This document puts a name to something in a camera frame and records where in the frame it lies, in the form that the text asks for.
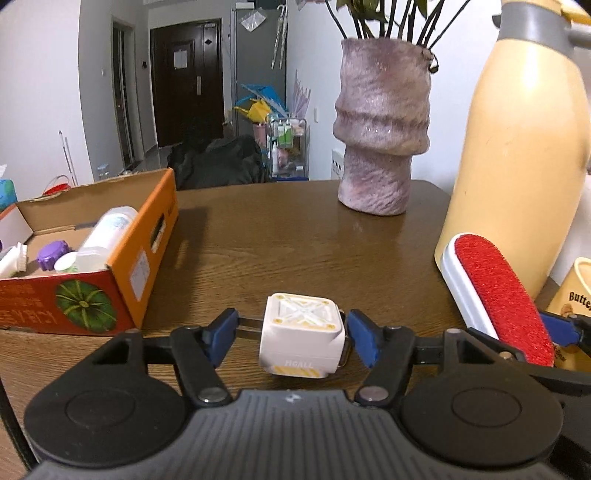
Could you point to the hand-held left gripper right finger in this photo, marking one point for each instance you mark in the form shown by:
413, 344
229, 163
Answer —
364, 338

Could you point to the purple decorative grass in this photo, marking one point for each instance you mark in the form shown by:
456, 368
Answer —
302, 94

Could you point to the white panel heater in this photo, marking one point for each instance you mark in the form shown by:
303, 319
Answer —
338, 164

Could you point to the grey refrigerator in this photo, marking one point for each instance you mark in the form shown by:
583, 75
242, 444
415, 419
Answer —
251, 60

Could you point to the red bucket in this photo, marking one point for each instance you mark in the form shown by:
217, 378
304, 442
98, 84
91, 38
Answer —
57, 188

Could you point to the red lint brush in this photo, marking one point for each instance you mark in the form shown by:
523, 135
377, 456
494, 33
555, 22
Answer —
498, 286

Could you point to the striped folded umbrella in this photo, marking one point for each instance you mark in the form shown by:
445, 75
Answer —
279, 39

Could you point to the yellow cookie tin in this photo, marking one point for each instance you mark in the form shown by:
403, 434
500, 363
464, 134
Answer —
577, 286

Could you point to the blue folding rack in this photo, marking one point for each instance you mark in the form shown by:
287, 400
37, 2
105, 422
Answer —
263, 94

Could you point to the orange cardboard box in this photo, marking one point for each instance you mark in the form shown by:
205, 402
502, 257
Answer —
138, 286

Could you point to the purple textured vase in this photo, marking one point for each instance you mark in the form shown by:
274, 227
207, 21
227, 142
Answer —
383, 120

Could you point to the storage cart with bottles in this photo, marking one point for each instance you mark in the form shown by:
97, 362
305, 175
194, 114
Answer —
286, 147

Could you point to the blue tissue pack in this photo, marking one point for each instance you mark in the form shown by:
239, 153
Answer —
5, 196

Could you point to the white cylindrical bottle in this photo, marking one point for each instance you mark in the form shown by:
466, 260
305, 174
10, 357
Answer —
14, 261

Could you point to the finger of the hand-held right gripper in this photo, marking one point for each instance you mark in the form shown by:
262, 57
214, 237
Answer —
498, 347
559, 325

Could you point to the yellow thermos jug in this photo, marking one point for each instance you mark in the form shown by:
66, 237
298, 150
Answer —
521, 138

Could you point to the dark brown entrance door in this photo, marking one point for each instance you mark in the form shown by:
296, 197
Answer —
184, 87

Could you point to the black bag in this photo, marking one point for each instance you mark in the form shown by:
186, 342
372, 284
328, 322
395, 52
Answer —
217, 161

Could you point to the white cube charger plug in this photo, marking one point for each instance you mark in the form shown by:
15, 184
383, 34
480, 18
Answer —
300, 341

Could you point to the dark side door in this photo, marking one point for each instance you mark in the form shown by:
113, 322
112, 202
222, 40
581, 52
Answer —
123, 92

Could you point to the purple ridged bottle cap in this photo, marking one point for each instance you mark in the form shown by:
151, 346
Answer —
53, 254

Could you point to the clear plastic bag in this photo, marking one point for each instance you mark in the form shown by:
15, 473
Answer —
253, 21

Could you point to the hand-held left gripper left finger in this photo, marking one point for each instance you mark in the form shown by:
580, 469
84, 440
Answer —
224, 331

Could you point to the yellow watering can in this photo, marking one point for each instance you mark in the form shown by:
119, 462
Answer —
256, 113

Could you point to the large translucent bottle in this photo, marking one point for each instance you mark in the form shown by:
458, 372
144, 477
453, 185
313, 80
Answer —
108, 230

